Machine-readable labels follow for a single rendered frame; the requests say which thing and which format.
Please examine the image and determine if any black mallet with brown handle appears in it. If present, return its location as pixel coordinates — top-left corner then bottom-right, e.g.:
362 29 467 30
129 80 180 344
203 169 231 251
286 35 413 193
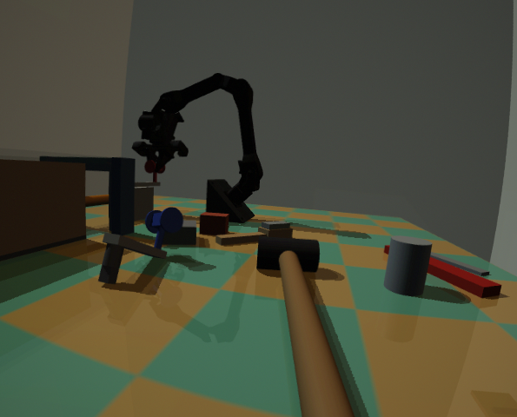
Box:
256 236 355 417

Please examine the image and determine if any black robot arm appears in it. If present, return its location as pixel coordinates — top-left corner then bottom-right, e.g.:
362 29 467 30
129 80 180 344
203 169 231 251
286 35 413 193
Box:
138 73 263 208

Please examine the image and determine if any grey cylinder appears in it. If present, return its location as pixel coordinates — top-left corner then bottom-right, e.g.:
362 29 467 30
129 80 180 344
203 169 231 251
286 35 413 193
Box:
383 235 433 296

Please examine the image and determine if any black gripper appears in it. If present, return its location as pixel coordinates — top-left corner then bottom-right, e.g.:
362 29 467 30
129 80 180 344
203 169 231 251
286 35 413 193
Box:
132 125 189 173

